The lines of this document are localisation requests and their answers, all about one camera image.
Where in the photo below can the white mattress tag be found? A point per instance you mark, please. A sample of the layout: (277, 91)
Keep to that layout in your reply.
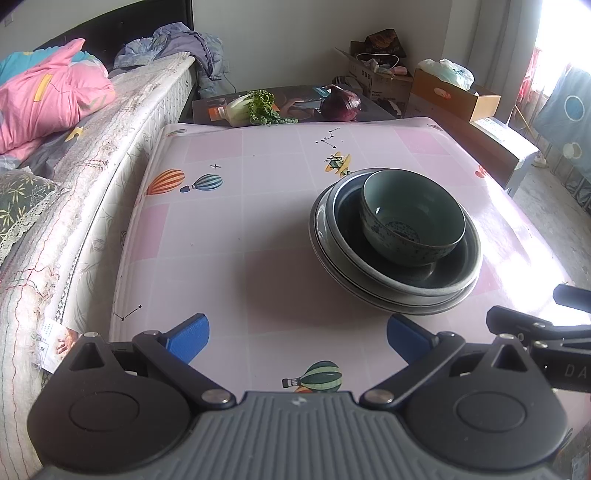
(53, 344)

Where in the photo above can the black headboard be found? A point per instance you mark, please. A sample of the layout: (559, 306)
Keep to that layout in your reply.
(115, 23)

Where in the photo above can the pink pillow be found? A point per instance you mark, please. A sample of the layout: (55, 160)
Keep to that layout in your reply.
(51, 97)

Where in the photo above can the grey printed flat carton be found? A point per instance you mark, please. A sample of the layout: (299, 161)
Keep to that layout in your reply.
(207, 108)

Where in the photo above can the white mattress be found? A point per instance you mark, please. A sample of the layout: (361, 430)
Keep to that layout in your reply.
(92, 221)

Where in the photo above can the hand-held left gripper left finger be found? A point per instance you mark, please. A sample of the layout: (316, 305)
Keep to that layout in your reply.
(187, 339)

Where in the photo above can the white shoe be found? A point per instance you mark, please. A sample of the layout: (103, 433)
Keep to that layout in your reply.
(539, 160)

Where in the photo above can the white green plastic bag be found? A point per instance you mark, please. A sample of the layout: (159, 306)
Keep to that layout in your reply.
(445, 74)

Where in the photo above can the yellow broom stick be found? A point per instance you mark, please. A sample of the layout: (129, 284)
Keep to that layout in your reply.
(524, 122)

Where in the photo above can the blue grey clothes pile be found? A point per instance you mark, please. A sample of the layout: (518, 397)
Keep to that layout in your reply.
(184, 50)

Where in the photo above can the teal ceramic bowl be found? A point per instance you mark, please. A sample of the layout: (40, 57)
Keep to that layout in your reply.
(406, 217)

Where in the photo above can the open brown cardboard box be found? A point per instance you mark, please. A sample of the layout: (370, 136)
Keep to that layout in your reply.
(443, 99)

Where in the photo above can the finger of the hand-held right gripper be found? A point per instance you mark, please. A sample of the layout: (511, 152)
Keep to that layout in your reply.
(575, 300)
(521, 327)

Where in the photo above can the large brown carton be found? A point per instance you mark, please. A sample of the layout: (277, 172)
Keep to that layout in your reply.
(494, 152)

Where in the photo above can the dark floral pillow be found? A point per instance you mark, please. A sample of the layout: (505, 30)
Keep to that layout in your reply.
(21, 203)

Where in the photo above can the large steel basin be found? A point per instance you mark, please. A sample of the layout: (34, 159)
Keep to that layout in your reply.
(318, 226)

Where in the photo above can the red onion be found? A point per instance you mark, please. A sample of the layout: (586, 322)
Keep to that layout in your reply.
(340, 104)

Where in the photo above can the white paper sheet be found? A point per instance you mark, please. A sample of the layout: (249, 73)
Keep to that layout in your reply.
(491, 128)

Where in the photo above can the napa cabbage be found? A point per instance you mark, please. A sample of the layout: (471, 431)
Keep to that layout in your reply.
(249, 110)

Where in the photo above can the blue blanket with circles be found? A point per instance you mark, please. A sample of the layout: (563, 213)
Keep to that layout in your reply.
(570, 120)

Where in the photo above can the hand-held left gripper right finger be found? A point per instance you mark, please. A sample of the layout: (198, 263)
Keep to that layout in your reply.
(408, 339)

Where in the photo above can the white printed cardboard box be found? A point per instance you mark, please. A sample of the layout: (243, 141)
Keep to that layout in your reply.
(369, 81)

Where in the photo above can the white calligraphy plate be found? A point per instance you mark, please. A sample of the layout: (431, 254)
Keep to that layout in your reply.
(415, 309)

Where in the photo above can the pink hanging garment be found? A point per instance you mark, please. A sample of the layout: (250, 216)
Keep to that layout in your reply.
(528, 78)

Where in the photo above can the deep stainless steel bowl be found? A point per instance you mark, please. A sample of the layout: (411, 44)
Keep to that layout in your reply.
(415, 278)

